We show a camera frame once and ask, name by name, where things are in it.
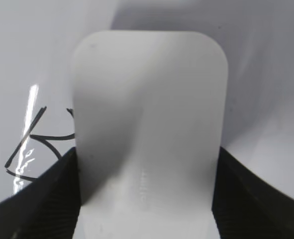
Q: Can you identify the white whiteboard with metal frame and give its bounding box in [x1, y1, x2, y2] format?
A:
[0, 0, 294, 201]

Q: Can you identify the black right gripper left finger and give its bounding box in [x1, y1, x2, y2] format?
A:
[0, 147, 81, 239]

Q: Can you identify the white whiteboard eraser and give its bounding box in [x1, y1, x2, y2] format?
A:
[72, 30, 228, 239]

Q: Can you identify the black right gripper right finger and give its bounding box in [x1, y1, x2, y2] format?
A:
[212, 148, 294, 239]

